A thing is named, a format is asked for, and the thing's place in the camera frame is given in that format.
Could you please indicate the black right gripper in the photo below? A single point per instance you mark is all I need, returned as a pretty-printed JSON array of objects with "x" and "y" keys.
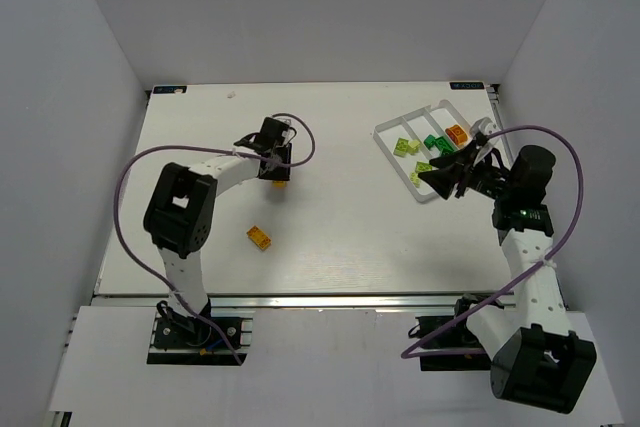
[{"x": 463, "y": 173}]

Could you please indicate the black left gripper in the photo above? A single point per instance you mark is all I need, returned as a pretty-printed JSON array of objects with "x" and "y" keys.
[{"x": 275, "y": 169}]

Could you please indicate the green upside-down plate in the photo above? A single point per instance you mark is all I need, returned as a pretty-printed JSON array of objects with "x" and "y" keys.
[{"x": 444, "y": 146}]

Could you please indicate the lime green small brick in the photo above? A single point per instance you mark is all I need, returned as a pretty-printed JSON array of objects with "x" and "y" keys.
[{"x": 421, "y": 167}]

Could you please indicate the yellow round printed brick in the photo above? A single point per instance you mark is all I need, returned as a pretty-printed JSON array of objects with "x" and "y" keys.
[{"x": 457, "y": 134}]

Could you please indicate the dark green brick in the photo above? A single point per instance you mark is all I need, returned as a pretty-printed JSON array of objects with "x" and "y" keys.
[{"x": 430, "y": 141}]

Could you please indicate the lime green 2x3 brick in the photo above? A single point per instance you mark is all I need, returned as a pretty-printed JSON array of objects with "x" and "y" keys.
[{"x": 401, "y": 147}]

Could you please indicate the lime green 2x2 brick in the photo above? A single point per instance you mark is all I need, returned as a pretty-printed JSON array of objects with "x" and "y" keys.
[{"x": 413, "y": 147}]

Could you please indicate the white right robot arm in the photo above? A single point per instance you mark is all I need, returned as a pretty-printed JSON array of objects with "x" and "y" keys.
[{"x": 535, "y": 356}]

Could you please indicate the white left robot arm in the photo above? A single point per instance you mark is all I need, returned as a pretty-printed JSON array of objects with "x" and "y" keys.
[{"x": 180, "y": 213}]

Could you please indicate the white three-compartment tray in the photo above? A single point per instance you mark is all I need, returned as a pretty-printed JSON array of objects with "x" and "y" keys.
[{"x": 417, "y": 125}]

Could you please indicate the right blue table label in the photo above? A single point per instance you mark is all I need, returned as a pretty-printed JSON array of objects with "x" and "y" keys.
[{"x": 466, "y": 85}]

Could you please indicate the blue table label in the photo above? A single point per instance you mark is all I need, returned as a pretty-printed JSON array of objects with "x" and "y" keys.
[
  {"x": 466, "y": 85},
  {"x": 169, "y": 89}
]

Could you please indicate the yellow upside-down brick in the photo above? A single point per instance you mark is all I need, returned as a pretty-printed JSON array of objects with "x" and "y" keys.
[{"x": 259, "y": 238}]

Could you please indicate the left blue table label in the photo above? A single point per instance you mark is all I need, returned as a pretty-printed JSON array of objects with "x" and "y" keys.
[{"x": 169, "y": 89}]

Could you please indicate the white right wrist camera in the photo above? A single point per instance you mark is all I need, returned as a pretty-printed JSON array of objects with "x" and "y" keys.
[{"x": 481, "y": 130}]

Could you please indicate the aluminium table rail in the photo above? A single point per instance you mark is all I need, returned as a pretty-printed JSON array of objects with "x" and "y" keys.
[{"x": 407, "y": 301}]

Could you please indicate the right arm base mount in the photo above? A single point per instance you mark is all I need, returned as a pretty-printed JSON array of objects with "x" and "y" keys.
[{"x": 458, "y": 337}]

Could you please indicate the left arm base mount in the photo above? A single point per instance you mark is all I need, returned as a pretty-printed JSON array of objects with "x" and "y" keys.
[{"x": 178, "y": 340}]

